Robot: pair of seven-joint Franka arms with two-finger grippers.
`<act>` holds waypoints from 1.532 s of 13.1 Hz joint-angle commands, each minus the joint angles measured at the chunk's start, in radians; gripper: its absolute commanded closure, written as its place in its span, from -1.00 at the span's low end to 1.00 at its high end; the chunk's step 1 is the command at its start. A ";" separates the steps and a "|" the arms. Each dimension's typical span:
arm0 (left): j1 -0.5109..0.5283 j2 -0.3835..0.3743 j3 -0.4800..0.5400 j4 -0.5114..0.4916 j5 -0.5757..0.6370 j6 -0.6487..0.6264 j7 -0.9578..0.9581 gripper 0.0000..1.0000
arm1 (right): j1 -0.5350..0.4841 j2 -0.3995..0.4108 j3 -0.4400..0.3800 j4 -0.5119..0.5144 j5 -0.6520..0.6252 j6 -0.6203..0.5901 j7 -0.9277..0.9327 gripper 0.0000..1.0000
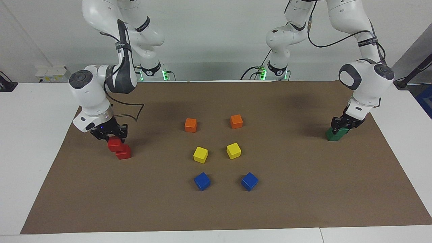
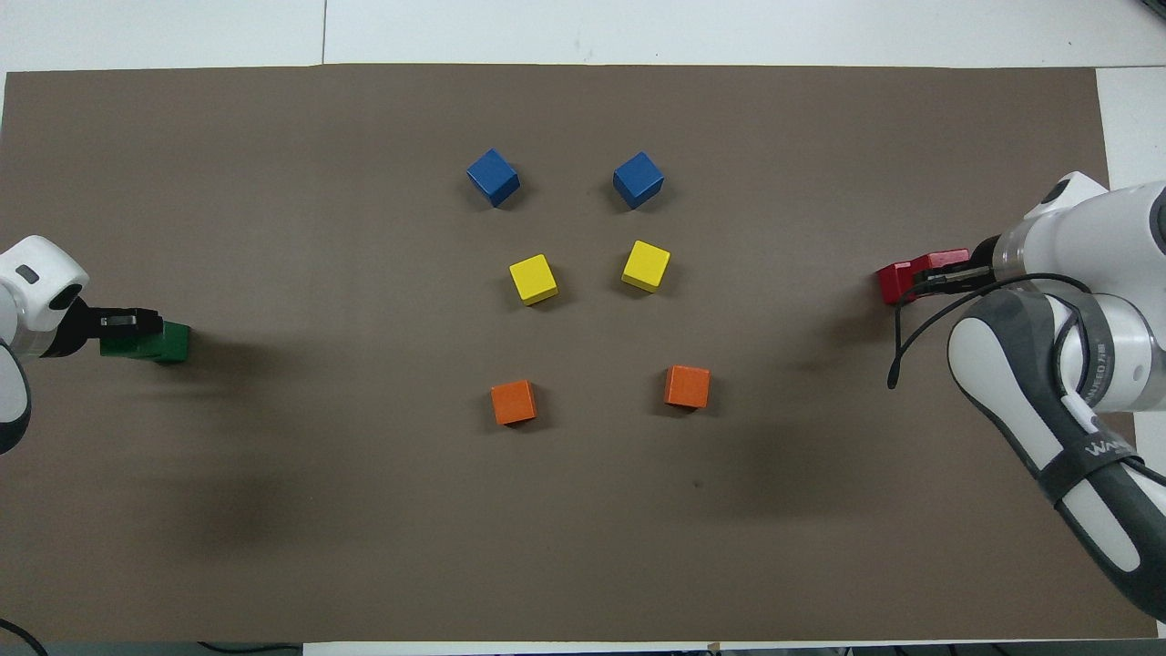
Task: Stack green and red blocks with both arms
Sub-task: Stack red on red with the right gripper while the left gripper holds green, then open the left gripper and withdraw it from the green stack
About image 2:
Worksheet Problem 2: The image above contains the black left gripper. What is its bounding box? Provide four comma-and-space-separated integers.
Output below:
54, 299, 166, 359

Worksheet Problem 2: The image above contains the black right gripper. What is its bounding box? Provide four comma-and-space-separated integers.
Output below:
913, 234, 1004, 292

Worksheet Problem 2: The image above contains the orange wooden cube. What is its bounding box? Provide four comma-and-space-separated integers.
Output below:
664, 364, 712, 411
489, 378, 538, 427

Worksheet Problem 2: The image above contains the yellow wooden cube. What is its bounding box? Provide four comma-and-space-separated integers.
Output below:
620, 239, 672, 294
507, 252, 560, 307

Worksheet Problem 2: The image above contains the blue wooden cube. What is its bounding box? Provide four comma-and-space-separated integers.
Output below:
611, 150, 666, 211
465, 148, 522, 209

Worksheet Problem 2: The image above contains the brown paper mat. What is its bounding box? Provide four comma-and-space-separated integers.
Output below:
0, 63, 1159, 644

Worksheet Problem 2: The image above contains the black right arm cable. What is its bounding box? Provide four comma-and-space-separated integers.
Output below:
887, 272, 1096, 391

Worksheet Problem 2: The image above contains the black floor cable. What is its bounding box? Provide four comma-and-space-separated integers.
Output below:
0, 617, 49, 656
195, 641, 303, 656

